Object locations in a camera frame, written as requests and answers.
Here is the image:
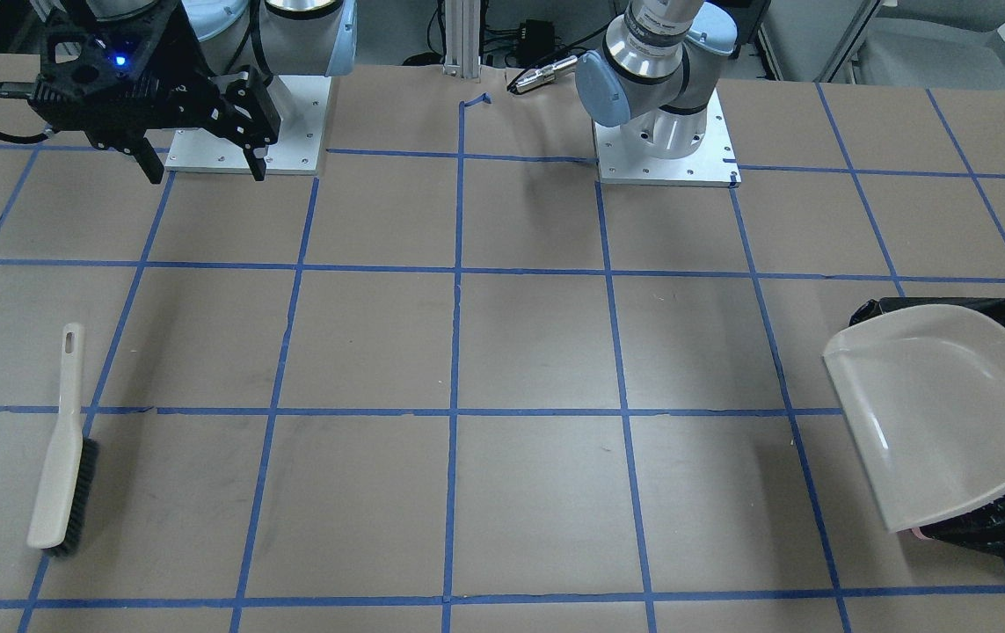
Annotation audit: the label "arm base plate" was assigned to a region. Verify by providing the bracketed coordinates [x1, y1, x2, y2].
[592, 90, 742, 188]
[164, 75, 336, 176]

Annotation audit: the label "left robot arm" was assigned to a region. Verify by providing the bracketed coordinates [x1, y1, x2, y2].
[165, 1, 738, 186]

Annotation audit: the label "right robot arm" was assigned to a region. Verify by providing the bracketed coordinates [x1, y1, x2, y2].
[27, 1, 357, 183]

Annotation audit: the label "beige hand brush black bristles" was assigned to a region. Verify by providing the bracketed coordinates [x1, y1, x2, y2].
[26, 323, 101, 557]

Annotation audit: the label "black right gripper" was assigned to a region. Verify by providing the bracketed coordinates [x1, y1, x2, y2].
[29, 1, 277, 185]

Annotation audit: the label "beige plastic dustpan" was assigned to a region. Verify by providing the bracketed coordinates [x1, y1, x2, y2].
[822, 304, 1005, 533]

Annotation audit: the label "aluminium frame post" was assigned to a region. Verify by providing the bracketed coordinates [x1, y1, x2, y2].
[442, 0, 484, 83]

